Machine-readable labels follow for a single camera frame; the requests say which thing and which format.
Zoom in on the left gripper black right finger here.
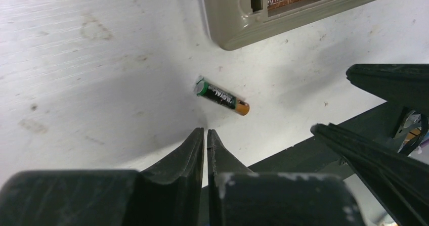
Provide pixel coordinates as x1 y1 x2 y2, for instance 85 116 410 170
207 129 365 225

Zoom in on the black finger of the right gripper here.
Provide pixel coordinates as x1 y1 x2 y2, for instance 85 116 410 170
346 64 428 112
311 123 428 225

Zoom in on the orange black AAA battery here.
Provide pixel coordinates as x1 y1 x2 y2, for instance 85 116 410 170
194 77 250 116

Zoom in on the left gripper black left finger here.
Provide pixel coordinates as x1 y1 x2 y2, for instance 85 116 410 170
1 128 204 225

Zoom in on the beige remote control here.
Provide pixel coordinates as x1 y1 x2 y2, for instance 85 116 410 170
203 0 375 51

